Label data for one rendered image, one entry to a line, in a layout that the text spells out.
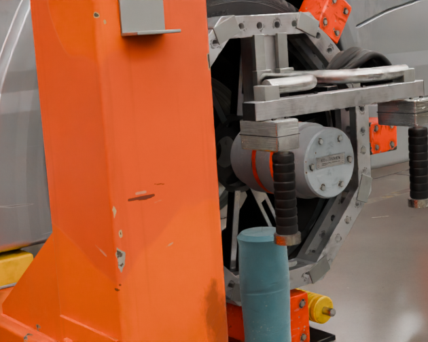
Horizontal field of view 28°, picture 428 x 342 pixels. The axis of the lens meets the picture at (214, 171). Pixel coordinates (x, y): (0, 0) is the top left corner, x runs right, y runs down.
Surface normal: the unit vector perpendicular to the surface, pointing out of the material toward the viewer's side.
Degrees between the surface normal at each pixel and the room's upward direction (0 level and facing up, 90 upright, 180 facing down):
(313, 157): 90
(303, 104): 90
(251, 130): 90
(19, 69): 90
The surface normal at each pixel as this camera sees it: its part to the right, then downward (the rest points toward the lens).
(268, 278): 0.11, 0.11
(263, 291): -0.11, 0.16
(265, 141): -0.78, 0.15
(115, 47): 0.62, 0.08
